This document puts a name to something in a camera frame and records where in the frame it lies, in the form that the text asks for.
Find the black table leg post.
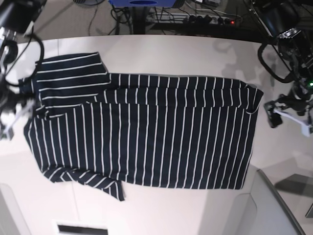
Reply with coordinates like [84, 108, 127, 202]
[131, 7, 148, 35]

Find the blue bin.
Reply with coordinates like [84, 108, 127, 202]
[109, 0, 176, 7]

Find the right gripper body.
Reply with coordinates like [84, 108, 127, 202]
[0, 27, 34, 118]

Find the navy white striped t-shirt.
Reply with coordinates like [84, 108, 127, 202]
[18, 52, 263, 201]

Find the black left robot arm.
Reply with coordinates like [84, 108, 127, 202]
[244, 0, 313, 137]

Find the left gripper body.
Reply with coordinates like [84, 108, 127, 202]
[263, 31, 313, 127]

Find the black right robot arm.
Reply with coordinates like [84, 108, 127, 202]
[0, 0, 46, 141]

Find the white power strip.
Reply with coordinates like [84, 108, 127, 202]
[146, 13, 242, 26]

